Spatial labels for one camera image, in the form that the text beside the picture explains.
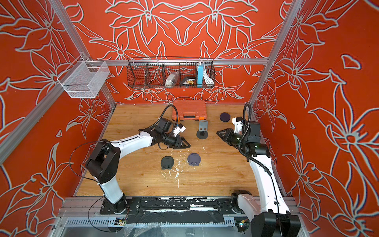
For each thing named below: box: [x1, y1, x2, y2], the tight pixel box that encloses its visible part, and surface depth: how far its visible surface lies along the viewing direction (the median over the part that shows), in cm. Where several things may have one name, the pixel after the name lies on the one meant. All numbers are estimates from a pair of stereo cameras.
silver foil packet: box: [164, 71, 180, 89], surface depth 94 cm
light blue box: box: [197, 64, 204, 89], surface depth 91 cm
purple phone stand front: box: [187, 152, 201, 166], surface depth 90 cm
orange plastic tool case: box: [172, 99, 207, 121], surface depth 112 cm
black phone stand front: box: [160, 156, 174, 170], surface depth 90 cm
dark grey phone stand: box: [196, 119, 209, 140], surface depth 100 cm
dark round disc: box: [219, 112, 231, 122], surface depth 113 cm
